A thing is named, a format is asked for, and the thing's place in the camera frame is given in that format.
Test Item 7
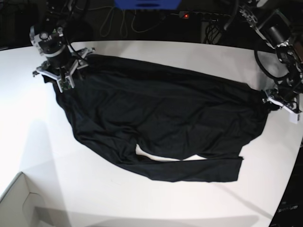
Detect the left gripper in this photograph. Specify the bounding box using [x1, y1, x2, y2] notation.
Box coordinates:
[263, 88, 299, 114]

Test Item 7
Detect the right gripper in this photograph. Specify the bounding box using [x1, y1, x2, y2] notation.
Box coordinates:
[32, 47, 95, 80]

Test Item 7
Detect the black long-sleeve t-shirt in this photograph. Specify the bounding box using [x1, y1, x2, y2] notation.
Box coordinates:
[54, 55, 277, 183]

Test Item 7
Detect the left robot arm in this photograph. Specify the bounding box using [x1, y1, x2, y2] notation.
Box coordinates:
[223, 0, 303, 116]

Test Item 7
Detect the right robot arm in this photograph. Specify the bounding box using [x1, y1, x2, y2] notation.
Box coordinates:
[29, 0, 95, 87]

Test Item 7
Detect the blue panel overhead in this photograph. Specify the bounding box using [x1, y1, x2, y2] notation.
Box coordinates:
[114, 0, 181, 10]

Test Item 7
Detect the black power strip red light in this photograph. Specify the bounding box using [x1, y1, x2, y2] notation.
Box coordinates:
[170, 11, 230, 20]

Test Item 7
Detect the white cardboard box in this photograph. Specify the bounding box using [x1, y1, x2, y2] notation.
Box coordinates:
[0, 172, 71, 227]

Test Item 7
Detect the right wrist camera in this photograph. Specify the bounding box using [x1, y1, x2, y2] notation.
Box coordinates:
[57, 76, 75, 93]

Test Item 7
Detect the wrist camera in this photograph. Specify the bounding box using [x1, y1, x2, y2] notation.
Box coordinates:
[57, 76, 75, 93]
[289, 113, 301, 124]

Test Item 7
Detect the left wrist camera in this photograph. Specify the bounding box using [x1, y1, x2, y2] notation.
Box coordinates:
[289, 113, 301, 124]

